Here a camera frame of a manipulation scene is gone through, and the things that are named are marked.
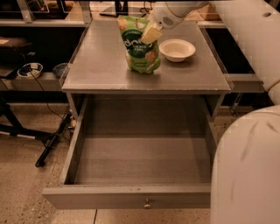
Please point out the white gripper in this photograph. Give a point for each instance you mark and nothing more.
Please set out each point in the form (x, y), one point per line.
(165, 17)

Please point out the green rice chip bag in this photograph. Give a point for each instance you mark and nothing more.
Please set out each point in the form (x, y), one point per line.
(140, 57)

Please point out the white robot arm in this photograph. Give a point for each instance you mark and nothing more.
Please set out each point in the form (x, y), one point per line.
(245, 185)

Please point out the grey cabinet with top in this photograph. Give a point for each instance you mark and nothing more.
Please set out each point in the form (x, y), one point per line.
(99, 67)

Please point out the open grey top drawer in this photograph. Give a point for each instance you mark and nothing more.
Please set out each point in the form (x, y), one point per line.
(127, 149)

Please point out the round metal drawer knob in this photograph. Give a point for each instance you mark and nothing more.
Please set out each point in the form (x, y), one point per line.
(147, 204)

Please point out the white paper bowl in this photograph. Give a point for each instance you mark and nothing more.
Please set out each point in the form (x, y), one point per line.
(177, 50)

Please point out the black monitor stand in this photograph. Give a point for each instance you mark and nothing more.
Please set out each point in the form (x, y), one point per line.
(122, 8)

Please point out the cardboard box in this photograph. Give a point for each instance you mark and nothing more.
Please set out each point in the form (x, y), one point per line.
(208, 13)

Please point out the dark grey bowl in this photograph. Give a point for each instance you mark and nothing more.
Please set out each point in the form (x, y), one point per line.
(59, 69)

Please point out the white bowl with cable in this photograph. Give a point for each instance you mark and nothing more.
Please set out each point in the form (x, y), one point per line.
(30, 70)

